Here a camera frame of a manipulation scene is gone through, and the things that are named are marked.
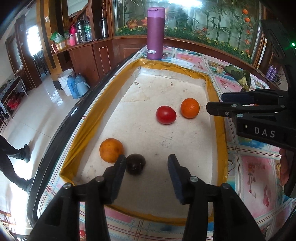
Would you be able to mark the patterned plastic tablecloth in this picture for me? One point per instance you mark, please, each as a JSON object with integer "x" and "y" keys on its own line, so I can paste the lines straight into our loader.
{"x": 246, "y": 158}

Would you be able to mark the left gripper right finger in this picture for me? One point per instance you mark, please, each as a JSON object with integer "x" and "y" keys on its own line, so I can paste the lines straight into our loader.
{"x": 232, "y": 219}

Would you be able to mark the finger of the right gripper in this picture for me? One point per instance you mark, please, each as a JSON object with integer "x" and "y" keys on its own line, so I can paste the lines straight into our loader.
{"x": 228, "y": 109}
{"x": 257, "y": 96}

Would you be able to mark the large dark plum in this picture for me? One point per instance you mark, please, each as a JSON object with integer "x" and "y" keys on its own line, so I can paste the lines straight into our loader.
{"x": 135, "y": 164}

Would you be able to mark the small orange tangerine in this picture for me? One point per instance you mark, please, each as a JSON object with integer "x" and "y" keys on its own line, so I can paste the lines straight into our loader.
{"x": 190, "y": 108}

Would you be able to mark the flower bamboo glass partition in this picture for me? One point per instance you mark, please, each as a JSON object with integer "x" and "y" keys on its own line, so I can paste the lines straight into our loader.
{"x": 231, "y": 26}

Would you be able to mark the blue water jug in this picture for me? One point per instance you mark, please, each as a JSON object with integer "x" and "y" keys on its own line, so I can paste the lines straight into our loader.
{"x": 71, "y": 85}

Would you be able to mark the cauliflower with green leaves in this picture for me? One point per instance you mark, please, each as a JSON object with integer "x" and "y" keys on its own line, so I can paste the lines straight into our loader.
{"x": 240, "y": 75}

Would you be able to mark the large orange mandarin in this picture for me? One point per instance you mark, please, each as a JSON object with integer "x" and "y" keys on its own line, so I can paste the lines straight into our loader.
{"x": 110, "y": 149}

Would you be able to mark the green packet on cabinet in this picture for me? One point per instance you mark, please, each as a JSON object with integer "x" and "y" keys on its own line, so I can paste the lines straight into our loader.
{"x": 57, "y": 38}

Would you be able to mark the yellow white foam tray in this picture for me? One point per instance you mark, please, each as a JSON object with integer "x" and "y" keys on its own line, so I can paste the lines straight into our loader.
{"x": 126, "y": 111}

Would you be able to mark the white plastic bucket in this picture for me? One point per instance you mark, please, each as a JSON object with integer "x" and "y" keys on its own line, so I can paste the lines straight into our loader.
{"x": 63, "y": 77}

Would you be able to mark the red tomato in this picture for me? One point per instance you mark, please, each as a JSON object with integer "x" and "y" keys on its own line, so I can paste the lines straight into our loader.
{"x": 166, "y": 115}

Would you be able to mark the wooden side cabinet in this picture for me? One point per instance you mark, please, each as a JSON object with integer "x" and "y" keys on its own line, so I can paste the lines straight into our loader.
{"x": 96, "y": 58}

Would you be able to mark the black thermos flask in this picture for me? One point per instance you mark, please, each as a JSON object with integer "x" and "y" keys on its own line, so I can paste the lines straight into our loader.
{"x": 80, "y": 24}

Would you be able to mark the blue kettle jug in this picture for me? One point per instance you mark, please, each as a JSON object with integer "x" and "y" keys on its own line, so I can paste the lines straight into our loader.
{"x": 80, "y": 85}

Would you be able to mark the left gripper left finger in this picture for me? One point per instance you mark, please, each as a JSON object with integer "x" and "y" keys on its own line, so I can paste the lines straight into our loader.
{"x": 60, "y": 220}

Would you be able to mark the purple thermos bottle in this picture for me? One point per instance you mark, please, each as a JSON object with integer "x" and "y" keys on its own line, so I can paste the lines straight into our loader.
{"x": 155, "y": 32}

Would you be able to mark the purple bottles on shelf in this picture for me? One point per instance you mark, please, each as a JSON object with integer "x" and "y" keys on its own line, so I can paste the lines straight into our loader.
{"x": 271, "y": 72}

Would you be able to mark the person's right hand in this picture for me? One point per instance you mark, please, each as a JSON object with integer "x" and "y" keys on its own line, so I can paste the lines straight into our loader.
{"x": 284, "y": 168}

